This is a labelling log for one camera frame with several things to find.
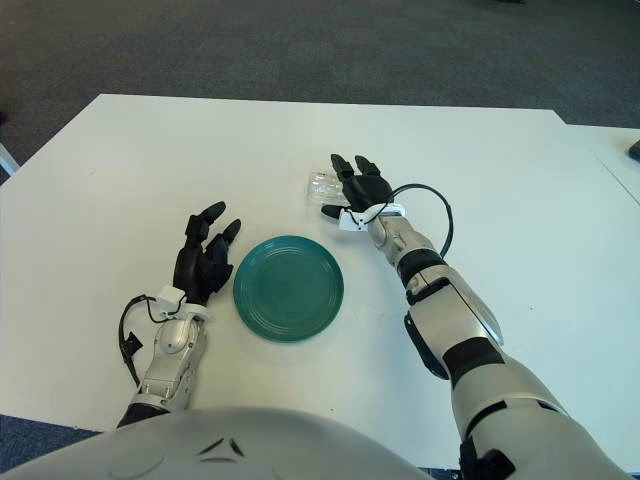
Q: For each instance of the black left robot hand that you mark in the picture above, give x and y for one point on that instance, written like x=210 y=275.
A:
x=192 y=265

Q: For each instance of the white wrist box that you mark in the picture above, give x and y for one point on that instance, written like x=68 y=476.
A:
x=170 y=296
x=350 y=222

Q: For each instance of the green round plate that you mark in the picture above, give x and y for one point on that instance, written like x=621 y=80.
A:
x=287 y=290

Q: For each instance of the dark flat device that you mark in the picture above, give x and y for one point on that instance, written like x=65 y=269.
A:
x=636 y=152

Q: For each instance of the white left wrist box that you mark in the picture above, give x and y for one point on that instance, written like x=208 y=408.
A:
x=170 y=296

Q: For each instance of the silver robot torso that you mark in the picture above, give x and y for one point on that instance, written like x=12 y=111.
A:
x=200 y=450

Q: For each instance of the white adjoining table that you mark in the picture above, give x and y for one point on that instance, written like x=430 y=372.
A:
x=615 y=145

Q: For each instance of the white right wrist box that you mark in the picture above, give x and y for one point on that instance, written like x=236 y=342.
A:
x=350 y=222

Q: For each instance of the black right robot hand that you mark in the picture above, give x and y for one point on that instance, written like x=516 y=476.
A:
x=367 y=190

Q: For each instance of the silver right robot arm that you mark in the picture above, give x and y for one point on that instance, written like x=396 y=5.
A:
x=450 y=310

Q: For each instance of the clear plastic bottle blue cap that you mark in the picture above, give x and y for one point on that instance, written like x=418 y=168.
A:
x=322 y=190

